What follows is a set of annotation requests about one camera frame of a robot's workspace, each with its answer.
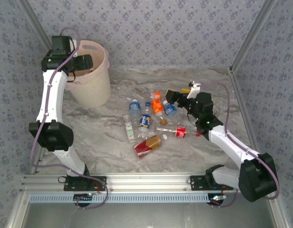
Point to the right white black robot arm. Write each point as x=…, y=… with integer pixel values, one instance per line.
x=222, y=143

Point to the red label cola bottle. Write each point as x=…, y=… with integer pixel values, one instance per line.
x=181, y=131

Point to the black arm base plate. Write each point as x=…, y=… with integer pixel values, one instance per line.
x=68, y=187
x=196, y=184

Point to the blue label water bottle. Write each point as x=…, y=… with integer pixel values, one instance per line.
x=171, y=109
x=134, y=107

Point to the aluminium table side rail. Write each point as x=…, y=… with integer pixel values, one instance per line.
x=237, y=88
x=37, y=158

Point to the aluminium frame post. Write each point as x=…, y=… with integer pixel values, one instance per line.
x=35, y=21
x=253, y=33

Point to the black controller board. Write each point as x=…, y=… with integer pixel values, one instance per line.
x=214, y=202
x=82, y=197

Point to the blue cap cola bottle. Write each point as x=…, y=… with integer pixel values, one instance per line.
x=145, y=120

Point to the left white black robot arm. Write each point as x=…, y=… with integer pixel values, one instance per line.
x=57, y=99

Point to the red gold label bottle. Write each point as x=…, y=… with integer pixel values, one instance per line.
x=146, y=146

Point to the orange label brown cap bottle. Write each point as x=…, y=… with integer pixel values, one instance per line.
x=157, y=107

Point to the aluminium mounting rail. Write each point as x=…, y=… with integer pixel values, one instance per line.
x=149, y=183

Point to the pink plastic bin liner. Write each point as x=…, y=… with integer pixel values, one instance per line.
x=96, y=59

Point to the beige waste bin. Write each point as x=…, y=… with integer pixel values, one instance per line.
x=94, y=90

